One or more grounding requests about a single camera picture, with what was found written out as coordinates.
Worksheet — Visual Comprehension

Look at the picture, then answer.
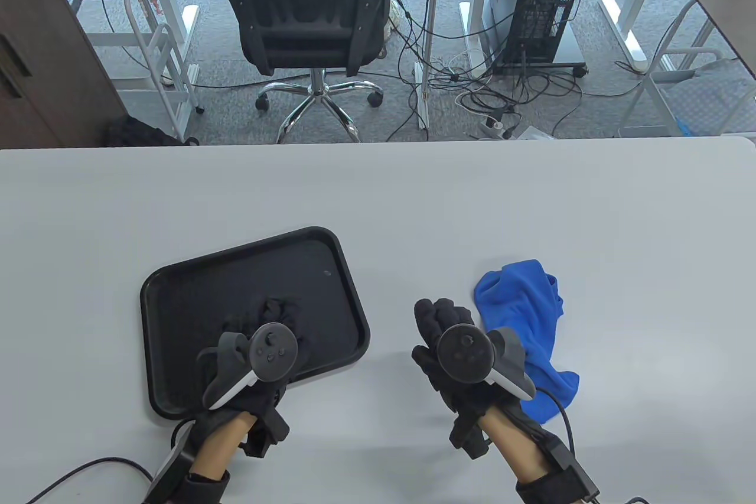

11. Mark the person's right hand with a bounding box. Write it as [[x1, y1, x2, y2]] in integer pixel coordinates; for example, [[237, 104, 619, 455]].
[[411, 298, 494, 461]]

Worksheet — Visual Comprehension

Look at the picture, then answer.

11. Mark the person's left hand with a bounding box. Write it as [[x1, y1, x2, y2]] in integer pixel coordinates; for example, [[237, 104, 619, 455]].
[[190, 298, 304, 459]]

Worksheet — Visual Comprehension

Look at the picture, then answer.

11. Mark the person's right forearm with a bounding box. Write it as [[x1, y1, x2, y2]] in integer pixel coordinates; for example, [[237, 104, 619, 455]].
[[477, 407, 551, 484]]

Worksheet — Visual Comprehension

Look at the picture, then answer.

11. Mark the person's left forearm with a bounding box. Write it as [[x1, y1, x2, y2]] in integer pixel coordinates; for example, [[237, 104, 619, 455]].
[[189, 413, 259, 478]]

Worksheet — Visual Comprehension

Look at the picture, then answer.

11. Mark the grey left hand controller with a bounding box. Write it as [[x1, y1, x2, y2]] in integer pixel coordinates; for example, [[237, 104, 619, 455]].
[[196, 322, 299, 411]]

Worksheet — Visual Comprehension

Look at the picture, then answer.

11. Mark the grey hand controller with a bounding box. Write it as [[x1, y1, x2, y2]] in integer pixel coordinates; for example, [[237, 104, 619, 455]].
[[196, 322, 299, 411], [435, 324, 537, 402]]

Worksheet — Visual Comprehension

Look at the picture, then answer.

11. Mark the grey right hand controller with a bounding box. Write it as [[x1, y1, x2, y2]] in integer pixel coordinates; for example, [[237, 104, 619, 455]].
[[435, 324, 537, 402]]

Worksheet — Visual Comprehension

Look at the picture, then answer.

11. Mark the black plastic tray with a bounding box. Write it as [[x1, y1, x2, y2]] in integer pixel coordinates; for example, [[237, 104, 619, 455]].
[[140, 226, 372, 421]]

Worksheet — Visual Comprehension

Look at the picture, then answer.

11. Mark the blue microfibre cloth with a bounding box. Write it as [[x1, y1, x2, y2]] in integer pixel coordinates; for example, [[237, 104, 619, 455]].
[[474, 259, 581, 424]]

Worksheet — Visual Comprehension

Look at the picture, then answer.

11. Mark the black bag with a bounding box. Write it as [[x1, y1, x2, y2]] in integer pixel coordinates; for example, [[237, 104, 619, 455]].
[[105, 115, 200, 148]]

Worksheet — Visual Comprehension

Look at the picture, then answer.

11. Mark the white power strip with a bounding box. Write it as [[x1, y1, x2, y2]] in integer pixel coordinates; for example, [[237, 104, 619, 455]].
[[477, 116, 516, 139]]

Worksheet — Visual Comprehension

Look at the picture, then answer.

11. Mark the white rolling cart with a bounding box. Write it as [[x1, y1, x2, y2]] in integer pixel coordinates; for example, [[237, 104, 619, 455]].
[[64, 0, 206, 139]]

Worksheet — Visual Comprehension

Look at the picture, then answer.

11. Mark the black office chair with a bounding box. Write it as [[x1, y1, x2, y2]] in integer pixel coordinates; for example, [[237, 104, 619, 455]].
[[215, 0, 396, 145]]

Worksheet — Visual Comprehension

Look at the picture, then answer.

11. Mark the white desk leg foot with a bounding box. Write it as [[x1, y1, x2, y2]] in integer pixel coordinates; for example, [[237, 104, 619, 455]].
[[597, 0, 649, 73], [458, 1, 490, 79]]

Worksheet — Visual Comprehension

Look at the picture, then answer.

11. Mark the grey wheeled computer stand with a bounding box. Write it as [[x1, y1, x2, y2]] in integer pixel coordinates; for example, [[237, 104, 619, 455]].
[[488, 19, 589, 80]]

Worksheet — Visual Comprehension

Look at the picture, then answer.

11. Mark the brown wooden cabinet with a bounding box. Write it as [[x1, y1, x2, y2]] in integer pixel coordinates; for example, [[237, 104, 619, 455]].
[[0, 0, 129, 149]]

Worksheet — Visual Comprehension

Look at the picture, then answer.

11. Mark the white metal rack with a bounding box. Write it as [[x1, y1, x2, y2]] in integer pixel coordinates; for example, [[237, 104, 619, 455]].
[[615, 0, 756, 139]]

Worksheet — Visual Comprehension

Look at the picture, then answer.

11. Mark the brown side table top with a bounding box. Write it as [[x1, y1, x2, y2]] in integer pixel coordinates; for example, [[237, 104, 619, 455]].
[[687, 0, 756, 81]]

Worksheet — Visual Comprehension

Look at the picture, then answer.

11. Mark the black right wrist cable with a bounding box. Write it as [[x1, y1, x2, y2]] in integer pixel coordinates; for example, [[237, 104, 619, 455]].
[[533, 388, 576, 457]]

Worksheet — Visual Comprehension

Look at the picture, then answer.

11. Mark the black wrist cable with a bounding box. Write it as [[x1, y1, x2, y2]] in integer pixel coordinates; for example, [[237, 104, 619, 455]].
[[25, 456, 155, 504], [533, 388, 576, 457]]

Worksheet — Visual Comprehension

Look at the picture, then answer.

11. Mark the black right wrist camera strap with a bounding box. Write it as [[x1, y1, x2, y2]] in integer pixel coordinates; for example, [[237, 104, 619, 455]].
[[513, 417, 602, 504]]

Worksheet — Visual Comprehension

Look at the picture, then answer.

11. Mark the black wrist camera strap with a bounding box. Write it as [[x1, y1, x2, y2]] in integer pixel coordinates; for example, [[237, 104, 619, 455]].
[[513, 417, 602, 504], [141, 418, 231, 504]]

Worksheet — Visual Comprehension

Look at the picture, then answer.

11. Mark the black left wrist camera strap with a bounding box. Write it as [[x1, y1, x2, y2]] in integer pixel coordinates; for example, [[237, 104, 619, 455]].
[[141, 418, 231, 504]]

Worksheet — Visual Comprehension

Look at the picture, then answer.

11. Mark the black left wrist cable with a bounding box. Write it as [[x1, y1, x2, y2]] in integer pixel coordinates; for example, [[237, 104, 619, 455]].
[[25, 456, 155, 504]]

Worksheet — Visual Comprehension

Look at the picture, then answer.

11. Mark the white floor cable channel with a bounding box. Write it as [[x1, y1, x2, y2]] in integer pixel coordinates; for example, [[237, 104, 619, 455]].
[[413, 60, 430, 131]]

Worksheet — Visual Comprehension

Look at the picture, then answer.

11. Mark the tangle of floor cables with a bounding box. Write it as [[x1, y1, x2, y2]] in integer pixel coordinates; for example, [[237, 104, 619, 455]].
[[387, 0, 644, 141]]

